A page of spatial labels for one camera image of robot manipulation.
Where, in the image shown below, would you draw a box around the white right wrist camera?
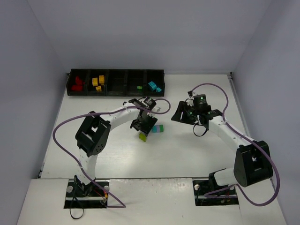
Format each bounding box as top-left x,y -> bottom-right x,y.
186,91 -> 195,107

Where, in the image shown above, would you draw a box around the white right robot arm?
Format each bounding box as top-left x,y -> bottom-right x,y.
171,94 -> 273,187

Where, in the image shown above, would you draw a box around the lilac and lime lego stack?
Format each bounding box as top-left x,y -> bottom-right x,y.
138,133 -> 147,142

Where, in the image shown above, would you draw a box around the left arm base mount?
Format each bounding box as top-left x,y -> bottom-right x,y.
64,180 -> 109,209

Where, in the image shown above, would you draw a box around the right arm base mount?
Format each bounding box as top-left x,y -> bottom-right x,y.
192,178 -> 239,207

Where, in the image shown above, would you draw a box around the yellow long lego brick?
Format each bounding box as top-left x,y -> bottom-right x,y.
92,77 -> 98,87

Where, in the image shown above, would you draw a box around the teal lilac green lego stack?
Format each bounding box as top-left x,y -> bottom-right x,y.
152,125 -> 164,133

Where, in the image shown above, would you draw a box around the teal flower lego block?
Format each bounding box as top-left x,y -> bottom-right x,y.
148,82 -> 157,91

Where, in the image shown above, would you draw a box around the orange butterfly lego block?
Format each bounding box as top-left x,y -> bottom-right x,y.
98,75 -> 105,85

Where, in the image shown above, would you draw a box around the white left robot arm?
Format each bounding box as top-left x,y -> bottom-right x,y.
75,97 -> 160,180

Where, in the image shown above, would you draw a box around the red legos in bin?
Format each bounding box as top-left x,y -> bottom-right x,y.
71,76 -> 84,92

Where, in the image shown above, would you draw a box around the black divided bin row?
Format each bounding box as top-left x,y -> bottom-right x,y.
66,69 -> 165,97

